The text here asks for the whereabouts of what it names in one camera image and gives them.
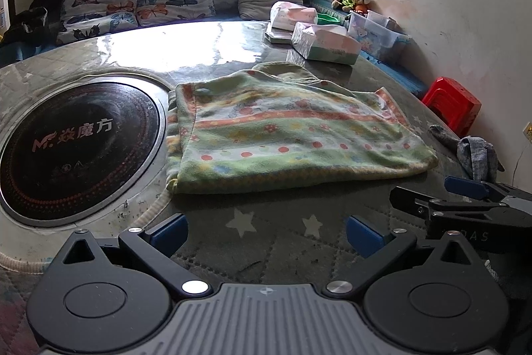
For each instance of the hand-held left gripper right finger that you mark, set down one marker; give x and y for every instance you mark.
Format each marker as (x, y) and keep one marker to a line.
(365, 236)

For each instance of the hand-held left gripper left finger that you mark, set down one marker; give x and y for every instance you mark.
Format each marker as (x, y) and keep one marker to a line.
(168, 236)

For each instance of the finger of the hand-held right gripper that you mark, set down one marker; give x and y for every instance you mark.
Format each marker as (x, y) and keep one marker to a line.
(415, 203)
(465, 186)

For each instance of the green floral garment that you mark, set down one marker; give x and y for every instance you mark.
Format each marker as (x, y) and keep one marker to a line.
(299, 138)

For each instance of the grey cloth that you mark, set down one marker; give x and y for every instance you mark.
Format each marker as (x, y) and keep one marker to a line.
(478, 155)

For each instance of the red plastic stool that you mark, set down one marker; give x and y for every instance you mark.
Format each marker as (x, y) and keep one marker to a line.
(453, 105)

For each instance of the round black induction cooktop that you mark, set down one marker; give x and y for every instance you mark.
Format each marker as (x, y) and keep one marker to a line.
(79, 151)

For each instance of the clear plastic storage box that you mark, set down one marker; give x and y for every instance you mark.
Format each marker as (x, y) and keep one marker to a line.
(376, 37)

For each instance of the white green tissue pack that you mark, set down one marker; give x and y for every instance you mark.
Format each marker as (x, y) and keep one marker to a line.
(328, 45)

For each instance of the green plush toy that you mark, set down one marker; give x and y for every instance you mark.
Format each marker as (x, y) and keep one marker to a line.
(352, 0)

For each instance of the brown plush toy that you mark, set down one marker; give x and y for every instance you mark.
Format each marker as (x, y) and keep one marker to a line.
(338, 1)

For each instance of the small grey flat box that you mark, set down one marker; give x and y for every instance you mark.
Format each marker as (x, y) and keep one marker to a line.
(276, 37)

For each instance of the pink floral tissue pack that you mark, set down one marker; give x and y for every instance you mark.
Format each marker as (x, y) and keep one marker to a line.
(291, 15)

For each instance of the black bag on sofa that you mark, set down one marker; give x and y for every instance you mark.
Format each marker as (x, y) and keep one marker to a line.
(35, 18)

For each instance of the white wall socket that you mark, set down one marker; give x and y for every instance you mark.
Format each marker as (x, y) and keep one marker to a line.
(528, 130)

